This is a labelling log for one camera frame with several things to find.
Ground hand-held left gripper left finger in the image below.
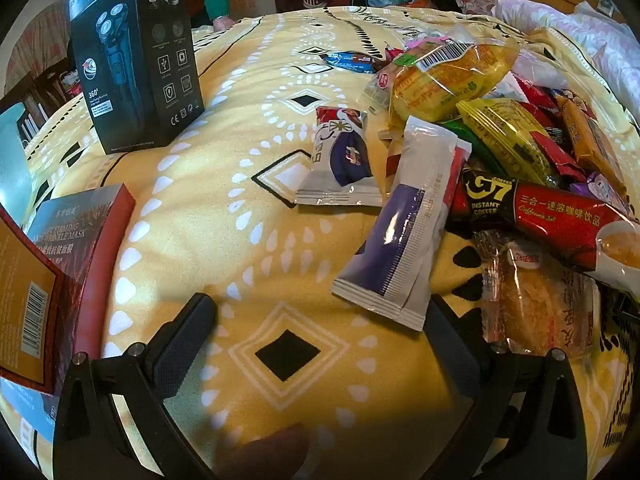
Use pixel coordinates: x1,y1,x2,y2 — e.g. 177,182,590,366
52,292,221,480

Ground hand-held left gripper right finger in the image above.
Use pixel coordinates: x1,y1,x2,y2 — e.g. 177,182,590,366
425,294,588,480

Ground yellow translucent cake packet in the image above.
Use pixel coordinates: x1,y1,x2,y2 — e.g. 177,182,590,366
389,42,521,123

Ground person's left hand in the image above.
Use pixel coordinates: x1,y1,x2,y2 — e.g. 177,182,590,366
215,422,311,480

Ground teal red face mask box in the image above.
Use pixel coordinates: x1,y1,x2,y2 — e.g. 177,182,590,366
30,183,137,441

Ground brown red cosmetic box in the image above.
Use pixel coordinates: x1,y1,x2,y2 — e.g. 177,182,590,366
0,205,73,393

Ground white flag print pouch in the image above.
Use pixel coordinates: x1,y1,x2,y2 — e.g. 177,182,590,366
295,106,383,208

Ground teal flat board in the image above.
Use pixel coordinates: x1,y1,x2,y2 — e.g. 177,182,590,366
0,101,33,228

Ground dark wooden shelf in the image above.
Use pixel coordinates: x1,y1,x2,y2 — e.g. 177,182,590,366
0,67,81,146

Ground black shaver box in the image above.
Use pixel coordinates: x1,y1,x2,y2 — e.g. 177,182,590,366
69,0,207,156

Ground blue candy wrapper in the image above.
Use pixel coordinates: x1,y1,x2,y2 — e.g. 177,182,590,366
320,50,381,73

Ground reddish curtain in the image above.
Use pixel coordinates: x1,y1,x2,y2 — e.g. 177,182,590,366
10,5,73,91

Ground white quilt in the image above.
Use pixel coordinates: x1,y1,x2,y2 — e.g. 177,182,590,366
492,0,640,111

